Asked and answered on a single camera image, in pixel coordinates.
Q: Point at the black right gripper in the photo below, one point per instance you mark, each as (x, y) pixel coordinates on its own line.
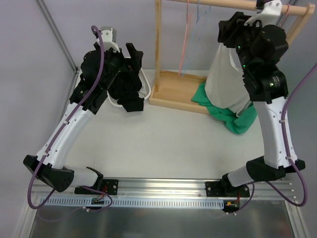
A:
(229, 30)

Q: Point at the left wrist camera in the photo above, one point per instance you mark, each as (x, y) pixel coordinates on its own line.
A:
(108, 35)

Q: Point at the cream tank top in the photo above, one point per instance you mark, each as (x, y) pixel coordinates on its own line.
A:
(224, 85)

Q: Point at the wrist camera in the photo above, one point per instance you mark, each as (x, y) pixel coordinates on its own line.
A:
(268, 15)
(108, 35)

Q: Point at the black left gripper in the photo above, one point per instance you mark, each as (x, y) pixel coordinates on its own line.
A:
(126, 65)

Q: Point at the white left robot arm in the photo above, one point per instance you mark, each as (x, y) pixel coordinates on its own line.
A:
(99, 71)

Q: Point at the white perforated plastic basket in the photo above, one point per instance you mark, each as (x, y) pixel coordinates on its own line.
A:
(145, 84)

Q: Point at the wooden clothes rack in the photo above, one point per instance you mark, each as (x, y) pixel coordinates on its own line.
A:
(172, 92)

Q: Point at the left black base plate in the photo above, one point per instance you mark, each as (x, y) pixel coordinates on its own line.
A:
(109, 186)

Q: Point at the pink wire hanger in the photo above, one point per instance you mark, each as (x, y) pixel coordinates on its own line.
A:
(188, 22)

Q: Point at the blue wire hanger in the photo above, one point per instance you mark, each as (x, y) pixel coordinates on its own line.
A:
(202, 18)

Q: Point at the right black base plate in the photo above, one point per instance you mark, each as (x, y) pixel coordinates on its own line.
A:
(225, 189)

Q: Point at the black tank top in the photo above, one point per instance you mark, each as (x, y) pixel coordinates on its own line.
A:
(125, 89)

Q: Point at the green tank top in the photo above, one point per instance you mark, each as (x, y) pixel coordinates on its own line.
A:
(235, 124)

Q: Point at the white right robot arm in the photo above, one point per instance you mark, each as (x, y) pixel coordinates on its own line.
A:
(259, 48)

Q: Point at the white tank top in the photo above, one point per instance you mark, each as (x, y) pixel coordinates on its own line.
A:
(144, 93)

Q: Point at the white slotted cable duct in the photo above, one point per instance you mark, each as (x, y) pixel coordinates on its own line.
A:
(137, 202)

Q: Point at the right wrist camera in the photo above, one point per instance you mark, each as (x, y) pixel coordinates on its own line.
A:
(268, 15)

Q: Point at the aluminium mounting rail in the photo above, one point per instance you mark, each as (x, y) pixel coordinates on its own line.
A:
(175, 188)

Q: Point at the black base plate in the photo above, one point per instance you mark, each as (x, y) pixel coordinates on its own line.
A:
(225, 189)
(109, 186)

